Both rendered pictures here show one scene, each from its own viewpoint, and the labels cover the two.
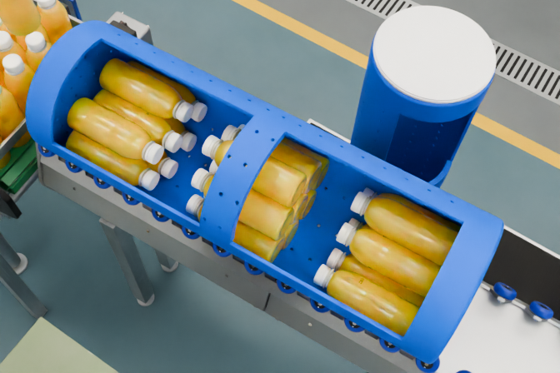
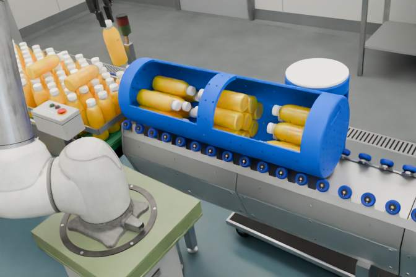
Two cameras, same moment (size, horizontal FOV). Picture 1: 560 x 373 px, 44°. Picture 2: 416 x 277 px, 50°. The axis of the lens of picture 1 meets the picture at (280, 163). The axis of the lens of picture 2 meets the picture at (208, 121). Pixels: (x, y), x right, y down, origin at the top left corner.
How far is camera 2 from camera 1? 0.86 m
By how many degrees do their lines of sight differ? 28
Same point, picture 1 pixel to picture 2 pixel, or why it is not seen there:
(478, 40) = (338, 66)
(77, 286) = not seen: hidden behind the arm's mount
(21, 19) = (119, 55)
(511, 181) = not seen: hidden behind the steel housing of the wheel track
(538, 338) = (389, 178)
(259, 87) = not seen: hidden behind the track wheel
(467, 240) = (324, 96)
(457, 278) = (320, 108)
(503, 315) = (367, 171)
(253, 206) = (223, 112)
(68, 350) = (130, 173)
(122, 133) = (161, 96)
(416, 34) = (306, 67)
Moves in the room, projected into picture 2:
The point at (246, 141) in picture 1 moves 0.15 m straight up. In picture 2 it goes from (216, 78) to (212, 40)
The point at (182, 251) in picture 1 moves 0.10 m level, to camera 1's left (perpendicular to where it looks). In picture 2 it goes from (191, 166) to (167, 166)
